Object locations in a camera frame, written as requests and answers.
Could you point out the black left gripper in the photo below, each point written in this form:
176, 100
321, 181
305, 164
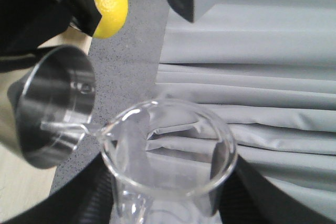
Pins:
26, 24

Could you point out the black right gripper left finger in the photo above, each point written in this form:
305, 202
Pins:
87, 198

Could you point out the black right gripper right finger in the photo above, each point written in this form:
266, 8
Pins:
248, 197

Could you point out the clear glass beaker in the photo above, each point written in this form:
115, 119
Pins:
169, 159

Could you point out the steel double jigger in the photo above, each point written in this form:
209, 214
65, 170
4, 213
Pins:
39, 87

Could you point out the light wooden cutting board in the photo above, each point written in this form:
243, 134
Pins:
22, 186

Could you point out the yellow lemon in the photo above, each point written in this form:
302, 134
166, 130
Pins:
113, 16

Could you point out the grey curtain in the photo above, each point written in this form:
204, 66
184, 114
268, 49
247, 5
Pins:
267, 67

